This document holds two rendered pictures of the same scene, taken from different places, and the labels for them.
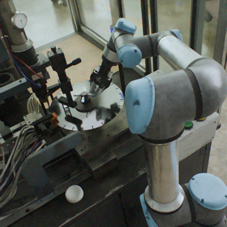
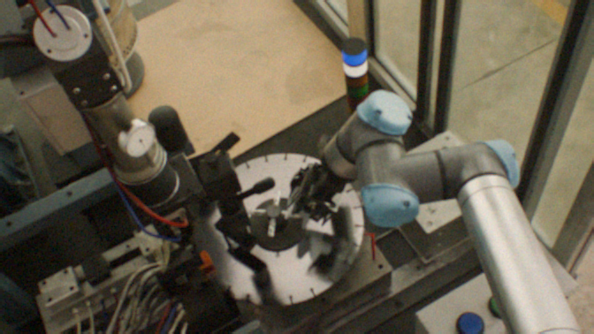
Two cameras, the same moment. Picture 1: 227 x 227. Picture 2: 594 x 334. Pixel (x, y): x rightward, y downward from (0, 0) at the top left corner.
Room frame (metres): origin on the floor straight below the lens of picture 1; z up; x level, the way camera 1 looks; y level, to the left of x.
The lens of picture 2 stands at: (0.35, -0.02, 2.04)
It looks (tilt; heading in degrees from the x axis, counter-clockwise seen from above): 56 degrees down; 5
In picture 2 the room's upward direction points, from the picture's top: 12 degrees counter-clockwise
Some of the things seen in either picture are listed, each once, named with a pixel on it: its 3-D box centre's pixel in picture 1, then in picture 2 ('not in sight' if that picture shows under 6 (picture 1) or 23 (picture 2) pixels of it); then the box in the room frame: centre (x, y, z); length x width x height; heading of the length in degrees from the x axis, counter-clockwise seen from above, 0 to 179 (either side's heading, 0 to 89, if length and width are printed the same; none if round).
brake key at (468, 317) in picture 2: not in sight; (470, 325); (0.73, -0.22, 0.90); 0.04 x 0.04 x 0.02
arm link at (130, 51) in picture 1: (132, 49); (398, 182); (0.84, -0.11, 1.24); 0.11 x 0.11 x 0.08; 3
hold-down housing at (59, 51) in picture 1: (60, 70); (224, 192); (0.90, 0.16, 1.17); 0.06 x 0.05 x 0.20; 105
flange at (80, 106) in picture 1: (85, 100); (277, 221); (0.95, 0.11, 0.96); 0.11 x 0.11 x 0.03
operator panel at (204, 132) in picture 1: (183, 135); (491, 314); (0.77, -0.28, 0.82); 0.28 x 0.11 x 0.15; 114
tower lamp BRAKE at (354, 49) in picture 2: (115, 29); (354, 51); (1.19, -0.08, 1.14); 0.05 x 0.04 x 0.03; 24
